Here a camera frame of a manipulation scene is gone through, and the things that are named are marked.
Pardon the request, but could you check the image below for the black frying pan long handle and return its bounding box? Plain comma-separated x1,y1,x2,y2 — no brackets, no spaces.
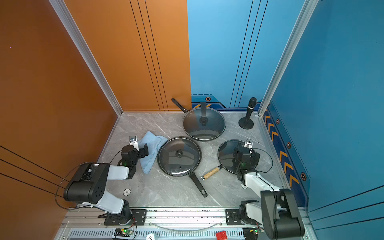
156,136,208,198

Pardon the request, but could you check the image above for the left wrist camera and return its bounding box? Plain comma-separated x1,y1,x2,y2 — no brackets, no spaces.
129,136,139,151

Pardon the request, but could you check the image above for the light blue microfibre cloth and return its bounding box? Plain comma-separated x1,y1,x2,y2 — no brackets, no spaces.
139,131,168,174

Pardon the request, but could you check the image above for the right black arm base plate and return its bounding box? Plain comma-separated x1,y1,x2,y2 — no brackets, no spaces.
225,209,262,226

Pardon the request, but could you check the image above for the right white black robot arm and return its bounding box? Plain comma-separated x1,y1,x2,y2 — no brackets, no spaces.
233,146,305,240

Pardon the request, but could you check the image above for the black microphone on stand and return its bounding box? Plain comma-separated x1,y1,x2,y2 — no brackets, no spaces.
239,97,257,130

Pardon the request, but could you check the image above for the flat black pan wooden handle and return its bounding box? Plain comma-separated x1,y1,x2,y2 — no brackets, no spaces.
201,140,261,183

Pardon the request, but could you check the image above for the right circuit board with wires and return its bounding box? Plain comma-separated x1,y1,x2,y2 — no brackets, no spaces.
250,227,264,236

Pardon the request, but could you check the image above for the red perforated block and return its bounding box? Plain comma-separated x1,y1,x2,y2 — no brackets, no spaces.
216,231,228,240

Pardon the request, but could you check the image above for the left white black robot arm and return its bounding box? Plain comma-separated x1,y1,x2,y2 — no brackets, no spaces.
63,144,149,225

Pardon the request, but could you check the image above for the white round knob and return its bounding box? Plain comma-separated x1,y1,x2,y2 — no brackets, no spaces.
146,233,157,240

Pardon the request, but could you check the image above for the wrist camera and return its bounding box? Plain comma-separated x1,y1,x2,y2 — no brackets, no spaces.
129,136,139,151
244,141,253,149

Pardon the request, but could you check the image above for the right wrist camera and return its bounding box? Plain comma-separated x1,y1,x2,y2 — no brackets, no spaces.
244,141,253,149

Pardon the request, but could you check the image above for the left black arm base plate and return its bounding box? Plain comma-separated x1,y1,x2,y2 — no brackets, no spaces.
104,209,148,227

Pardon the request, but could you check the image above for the left white round marker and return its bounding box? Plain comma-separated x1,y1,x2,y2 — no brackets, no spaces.
123,189,132,197

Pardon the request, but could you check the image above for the small green circuit board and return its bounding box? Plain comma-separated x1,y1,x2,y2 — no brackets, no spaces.
114,228,135,239

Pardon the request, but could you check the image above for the aluminium front rail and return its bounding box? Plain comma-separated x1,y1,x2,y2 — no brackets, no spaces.
59,206,313,229

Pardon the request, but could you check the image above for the glass lid of pan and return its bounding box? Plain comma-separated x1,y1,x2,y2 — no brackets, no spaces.
218,140,261,174

